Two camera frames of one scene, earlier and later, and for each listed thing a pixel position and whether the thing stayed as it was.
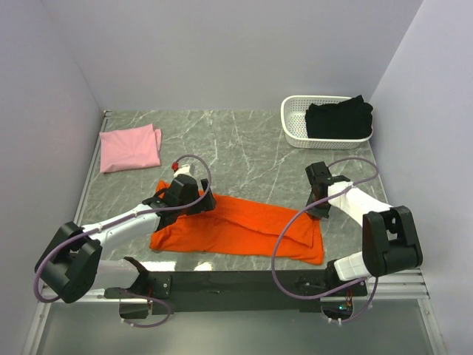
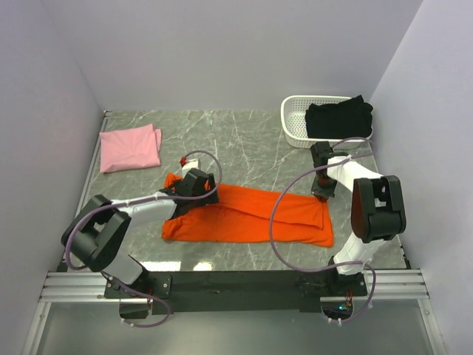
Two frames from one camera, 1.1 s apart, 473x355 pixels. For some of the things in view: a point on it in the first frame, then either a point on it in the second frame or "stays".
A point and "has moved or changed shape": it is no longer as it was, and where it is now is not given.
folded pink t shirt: x=130 y=148 stays
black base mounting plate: x=175 y=292 stays
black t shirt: x=349 y=119 stays
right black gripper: x=315 y=211 to x=323 y=194
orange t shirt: x=237 y=229 has moved or changed shape
